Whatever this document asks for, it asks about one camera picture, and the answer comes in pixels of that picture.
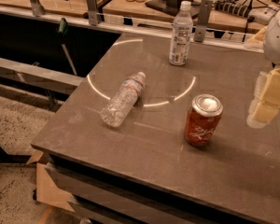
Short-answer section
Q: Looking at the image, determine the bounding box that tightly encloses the middle metal bracket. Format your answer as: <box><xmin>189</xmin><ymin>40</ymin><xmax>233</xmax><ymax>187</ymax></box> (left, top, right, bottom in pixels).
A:
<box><xmin>86</xmin><ymin>0</ymin><xmax>100</xmax><ymax>26</ymax></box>

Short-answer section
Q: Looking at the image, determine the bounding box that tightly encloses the red soda can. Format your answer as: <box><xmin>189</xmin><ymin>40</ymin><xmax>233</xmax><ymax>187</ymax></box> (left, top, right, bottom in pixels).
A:
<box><xmin>184</xmin><ymin>94</ymin><xmax>223</xmax><ymax>146</ymax></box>

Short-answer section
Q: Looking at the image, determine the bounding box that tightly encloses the blue label plastic bottle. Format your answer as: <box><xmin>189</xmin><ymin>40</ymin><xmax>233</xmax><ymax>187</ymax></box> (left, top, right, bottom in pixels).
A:
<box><xmin>169</xmin><ymin>1</ymin><xmax>193</xmax><ymax>66</ymax></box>

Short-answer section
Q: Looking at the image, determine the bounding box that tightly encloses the black monitor stand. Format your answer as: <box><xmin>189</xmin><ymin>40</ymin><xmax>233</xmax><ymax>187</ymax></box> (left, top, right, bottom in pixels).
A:
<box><xmin>145</xmin><ymin>0</ymin><xmax>188</xmax><ymax>16</ymax></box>

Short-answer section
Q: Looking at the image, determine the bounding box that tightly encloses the black power strip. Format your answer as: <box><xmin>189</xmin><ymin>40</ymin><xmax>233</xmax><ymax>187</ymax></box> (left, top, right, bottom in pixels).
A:
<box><xmin>215</xmin><ymin>0</ymin><xmax>251</xmax><ymax>18</ymax></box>

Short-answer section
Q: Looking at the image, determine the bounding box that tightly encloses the green handled tool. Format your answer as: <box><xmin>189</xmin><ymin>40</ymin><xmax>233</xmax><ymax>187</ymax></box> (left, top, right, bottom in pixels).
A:
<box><xmin>57</xmin><ymin>17</ymin><xmax>78</xmax><ymax>77</ymax></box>

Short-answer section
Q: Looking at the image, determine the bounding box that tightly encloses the left metal bracket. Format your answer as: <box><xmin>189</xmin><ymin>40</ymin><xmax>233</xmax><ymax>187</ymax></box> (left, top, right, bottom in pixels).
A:
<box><xmin>30</xmin><ymin>0</ymin><xmax>45</xmax><ymax>17</ymax></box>

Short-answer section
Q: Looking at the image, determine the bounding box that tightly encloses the metal bracket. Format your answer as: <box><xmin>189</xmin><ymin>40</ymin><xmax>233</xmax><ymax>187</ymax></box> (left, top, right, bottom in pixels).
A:
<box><xmin>30</xmin><ymin>0</ymin><xmax>45</xmax><ymax>17</ymax></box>
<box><xmin>194</xmin><ymin>0</ymin><xmax>213</xmax><ymax>42</ymax></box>
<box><xmin>86</xmin><ymin>0</ymin><xmax>100</xmax><ymax>26</ymax></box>

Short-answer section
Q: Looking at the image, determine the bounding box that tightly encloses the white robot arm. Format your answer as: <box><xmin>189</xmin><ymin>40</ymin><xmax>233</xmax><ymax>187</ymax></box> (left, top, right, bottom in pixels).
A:
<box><xmin>246</xmin><ymin>10</ymin><xmax>280</xmax><ymax>129</ymax></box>

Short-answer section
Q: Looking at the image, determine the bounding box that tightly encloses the right metal bracket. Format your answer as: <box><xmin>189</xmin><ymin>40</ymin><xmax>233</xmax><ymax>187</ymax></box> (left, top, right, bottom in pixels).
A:
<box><xmin>194</xmin><ymin>0</ymin><xmax>213</xmax><ymax>42</ymax></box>

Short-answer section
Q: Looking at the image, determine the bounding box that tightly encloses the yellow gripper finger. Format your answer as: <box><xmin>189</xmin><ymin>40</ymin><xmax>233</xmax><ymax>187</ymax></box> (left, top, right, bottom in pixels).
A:
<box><xmin>254</xmin><ymin>66</ymin><xmax>280</xmax><ymax>108</ymax></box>
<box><xmin>246</xmin><ymin>99</ymin><xmax>279</xmax><ymax>129</ymax></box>

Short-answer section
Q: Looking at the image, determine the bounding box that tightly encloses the clear crushed water bottle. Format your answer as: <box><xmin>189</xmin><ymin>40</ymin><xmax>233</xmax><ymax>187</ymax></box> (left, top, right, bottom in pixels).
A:
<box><xmin>101</xmin><ymin>72</ymin><xmax>146</xmax><ymax>128</ymax></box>

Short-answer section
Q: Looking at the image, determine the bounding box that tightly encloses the aluminium frame rail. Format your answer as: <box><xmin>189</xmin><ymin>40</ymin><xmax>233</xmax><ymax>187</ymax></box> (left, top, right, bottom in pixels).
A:
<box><xmin>0</xmin><ymin>58</ymin><xmax>83</xmax><ymax>95</ymax></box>

